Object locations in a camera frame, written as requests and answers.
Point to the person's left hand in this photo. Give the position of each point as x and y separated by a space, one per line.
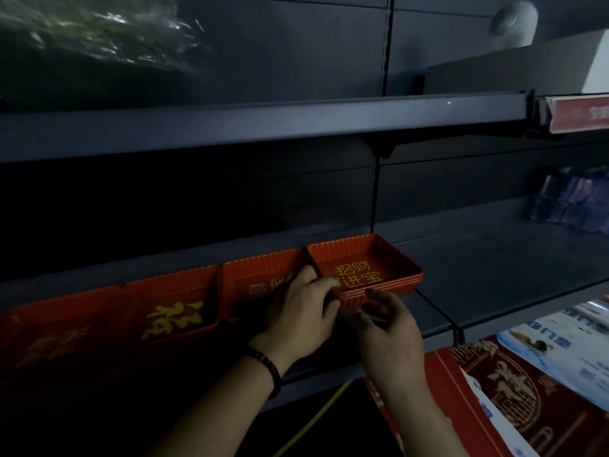
299 323

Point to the person's right hand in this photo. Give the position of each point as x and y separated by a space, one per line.
395 352

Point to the dark metal shelf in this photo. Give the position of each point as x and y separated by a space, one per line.
238 123

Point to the row of red base trays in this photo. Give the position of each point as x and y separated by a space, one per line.
57 333

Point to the person's left forearm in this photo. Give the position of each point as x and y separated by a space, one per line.
214 414

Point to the white flat pack blue print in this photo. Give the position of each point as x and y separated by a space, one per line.
495 418

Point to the dark brown gift box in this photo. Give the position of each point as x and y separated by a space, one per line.
547 414

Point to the white paper card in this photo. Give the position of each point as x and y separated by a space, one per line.
566 356

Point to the dark blue bottles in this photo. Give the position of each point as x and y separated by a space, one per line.
571 204

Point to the white bowl set box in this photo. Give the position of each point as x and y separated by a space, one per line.
499 71

